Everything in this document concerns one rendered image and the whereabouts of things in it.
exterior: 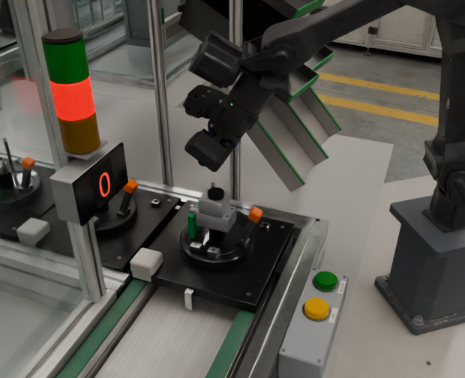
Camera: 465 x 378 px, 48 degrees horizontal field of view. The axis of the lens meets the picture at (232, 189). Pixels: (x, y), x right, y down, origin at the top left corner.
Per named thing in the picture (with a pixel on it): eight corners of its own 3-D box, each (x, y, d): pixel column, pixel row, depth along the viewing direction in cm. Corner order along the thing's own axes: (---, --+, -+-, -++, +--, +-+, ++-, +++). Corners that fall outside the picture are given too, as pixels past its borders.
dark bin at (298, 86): (314, 83, 110) (331, 55, 105) (287, 105, 100) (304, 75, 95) (213, 10, 114) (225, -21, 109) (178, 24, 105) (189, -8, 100)
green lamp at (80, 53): (97, 73, 67) (91, 35, 65) (74, 86, 63) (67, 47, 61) (65, 67, 69) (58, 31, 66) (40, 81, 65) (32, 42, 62)
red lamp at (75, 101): (103, 108, 70) (97, 73, 67) (80, 123, 66) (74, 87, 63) (71, 102, 72) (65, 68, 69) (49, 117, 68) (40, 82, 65)
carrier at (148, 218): (181, 205, 113) (178, 155, 106) (124, 275, 95) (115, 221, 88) (88, 183, 121) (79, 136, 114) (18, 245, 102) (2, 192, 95)
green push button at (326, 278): (338, 282, 93) (340, 274, 92) (334, 297, 90) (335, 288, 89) (316, 276, 94) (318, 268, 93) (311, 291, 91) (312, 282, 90)
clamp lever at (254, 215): (249, 238, 96) (263, 211, 92) (245, 245, 95) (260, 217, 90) (232, 229, 97) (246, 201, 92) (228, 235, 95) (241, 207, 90)
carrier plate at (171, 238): (294, 231, 106) (295, 223, 104) (255, 313, 87) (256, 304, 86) (187, 206, 113) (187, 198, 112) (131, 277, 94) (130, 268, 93)
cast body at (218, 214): (236, 220, 97) (237, 188, 93) (228, 233, 93) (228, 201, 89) (196, 210, 99) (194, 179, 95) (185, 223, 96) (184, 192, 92)
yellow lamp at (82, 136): (107, 140, 73) (103, 109, 70) (87, 157, 69) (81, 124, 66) (77, 134, 74) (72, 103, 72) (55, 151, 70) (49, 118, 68)
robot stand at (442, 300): (480, 319, 98) (511, 236, 87) (413, 337, 94) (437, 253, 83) (433, 268, 110) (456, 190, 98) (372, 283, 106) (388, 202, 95)
